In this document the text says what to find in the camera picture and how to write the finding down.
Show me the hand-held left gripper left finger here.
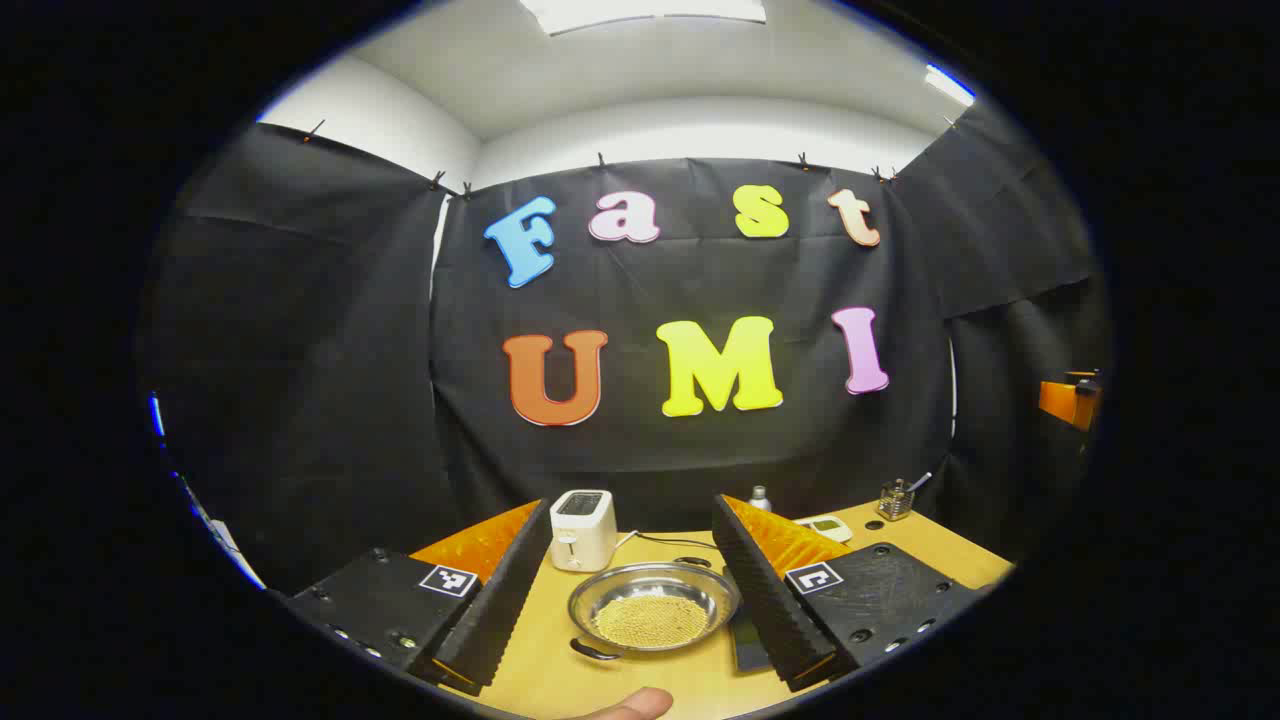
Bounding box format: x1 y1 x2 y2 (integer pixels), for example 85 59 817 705
283 498 554 698

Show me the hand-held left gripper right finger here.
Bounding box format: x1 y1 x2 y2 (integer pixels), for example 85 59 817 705
711 493 986 693

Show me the black induction cooktop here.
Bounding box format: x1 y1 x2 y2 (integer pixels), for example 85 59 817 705
723 566 773 673

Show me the stainless steel pot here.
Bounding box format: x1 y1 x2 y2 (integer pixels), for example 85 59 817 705
567 562 742 663

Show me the pile of yellow beans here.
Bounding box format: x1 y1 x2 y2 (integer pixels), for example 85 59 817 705
593 594 709 648

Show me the white toaster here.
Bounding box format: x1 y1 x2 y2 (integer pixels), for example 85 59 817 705
549 489 618 573

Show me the black backdrop cloth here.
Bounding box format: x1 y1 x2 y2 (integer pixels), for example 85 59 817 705
140 100 1111 596

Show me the ceiling light panel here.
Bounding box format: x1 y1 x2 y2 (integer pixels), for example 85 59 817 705
520 0 768 38

